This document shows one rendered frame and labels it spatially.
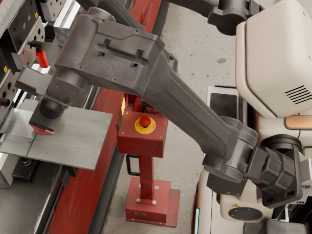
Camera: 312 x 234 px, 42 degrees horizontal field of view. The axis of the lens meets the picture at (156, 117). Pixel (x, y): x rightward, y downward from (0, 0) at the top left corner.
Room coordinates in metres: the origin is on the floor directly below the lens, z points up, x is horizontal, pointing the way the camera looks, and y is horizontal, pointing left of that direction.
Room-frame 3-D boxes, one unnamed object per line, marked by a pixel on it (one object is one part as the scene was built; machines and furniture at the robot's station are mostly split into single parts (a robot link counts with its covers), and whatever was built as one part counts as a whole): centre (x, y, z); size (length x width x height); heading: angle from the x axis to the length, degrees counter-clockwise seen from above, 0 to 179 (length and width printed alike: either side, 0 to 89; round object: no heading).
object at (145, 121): (0.78, 0.04, 0.79); 0.04 x 0.04 x 0.04
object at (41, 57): (0.78, 0.32, 1.12); 0.04 x 0.02 x 0.10; 78
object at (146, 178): (0.83, 0.04, 0.39); 0.05 x 0.05 x 0.54; 82
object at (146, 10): (1.61, 0.04, 0.59); 0.15 x 0.02 x 0.07; 168
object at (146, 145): (0.83, 0.04, 0.75); 0.20 x 0.16 x 0.18; 172
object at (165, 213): (0.83, 0.01, 0.06); 0.25 x 0.20 x 0.12; 82
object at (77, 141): (0.61, 0.27, 1.00); 0.26 x 0.18 x 0.01; 78
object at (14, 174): (0.67, 0.35, 0.89); 0.30 x 0.05 x 0.03; 168
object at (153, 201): (0.83, 0.04, 0.13); 0.10 x 0.10 x 0.01; 82
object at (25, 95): (0.68, 0.41, 0.99); 0.20 x 0.03 x 0.03; 168
